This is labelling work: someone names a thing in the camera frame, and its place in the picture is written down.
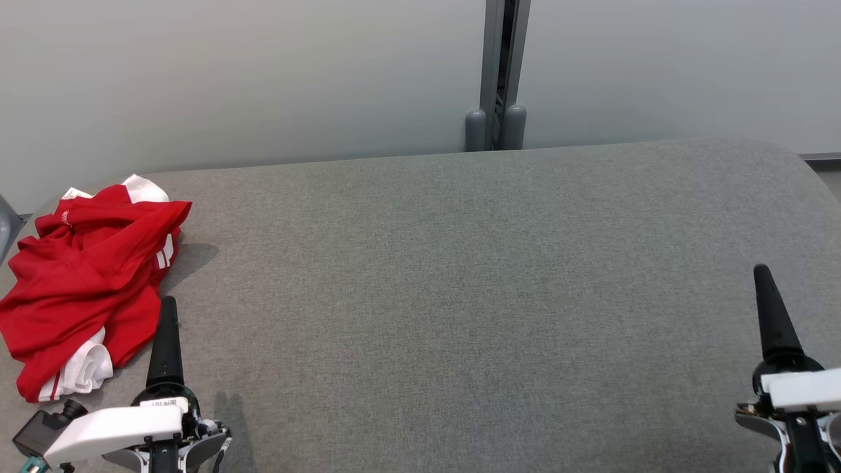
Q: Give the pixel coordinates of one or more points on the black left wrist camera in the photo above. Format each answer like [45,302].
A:
[39,427]

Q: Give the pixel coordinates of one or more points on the red basketball shorts white bands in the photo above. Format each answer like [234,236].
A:
[59,315]

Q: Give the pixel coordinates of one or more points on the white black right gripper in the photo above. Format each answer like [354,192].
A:
[801,387]

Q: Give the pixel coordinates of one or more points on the grey metal partition post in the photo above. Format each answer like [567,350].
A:
[493,66]

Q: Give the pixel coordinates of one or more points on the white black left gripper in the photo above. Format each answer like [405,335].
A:
[112,430]

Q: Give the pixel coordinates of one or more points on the grey metal frame leg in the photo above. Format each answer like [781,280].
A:
[6,226]

